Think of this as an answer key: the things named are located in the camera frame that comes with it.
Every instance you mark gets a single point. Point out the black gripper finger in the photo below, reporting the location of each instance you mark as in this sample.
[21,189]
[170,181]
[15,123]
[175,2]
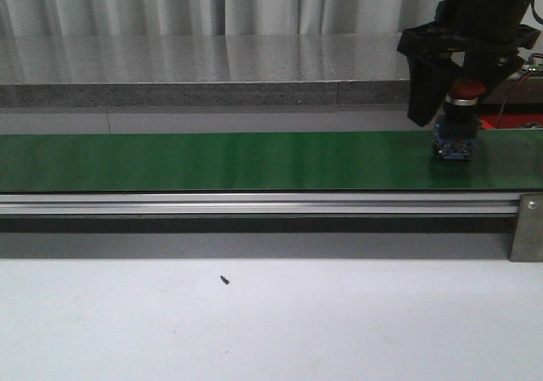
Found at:
[431,77]
[484,72]

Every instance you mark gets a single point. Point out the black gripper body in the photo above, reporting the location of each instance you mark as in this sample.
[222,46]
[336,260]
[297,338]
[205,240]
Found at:
[486,26]

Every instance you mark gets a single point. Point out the red mushroom push button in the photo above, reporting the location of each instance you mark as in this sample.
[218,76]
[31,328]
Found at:
[456,129]

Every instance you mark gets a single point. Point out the small green circuit board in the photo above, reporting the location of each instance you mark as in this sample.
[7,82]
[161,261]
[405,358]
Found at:
[533,67]

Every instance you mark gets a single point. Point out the red plastic tray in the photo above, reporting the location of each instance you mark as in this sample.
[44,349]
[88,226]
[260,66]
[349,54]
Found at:
[513,116]

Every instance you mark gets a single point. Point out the green conveyor belt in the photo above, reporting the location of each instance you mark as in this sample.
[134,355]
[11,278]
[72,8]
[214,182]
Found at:
[263,161]

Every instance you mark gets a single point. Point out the grey stone counter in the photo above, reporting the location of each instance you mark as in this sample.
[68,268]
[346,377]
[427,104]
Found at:
[176,71]

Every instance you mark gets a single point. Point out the grey curtain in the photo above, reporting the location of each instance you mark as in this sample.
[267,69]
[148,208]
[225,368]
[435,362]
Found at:
[210,17]

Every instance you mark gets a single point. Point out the steel conveyor end bracket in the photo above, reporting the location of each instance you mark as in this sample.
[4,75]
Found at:
[527,243]

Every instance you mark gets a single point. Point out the aluminium conveyor frame rail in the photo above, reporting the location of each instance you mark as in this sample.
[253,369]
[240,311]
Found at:
[312,203]

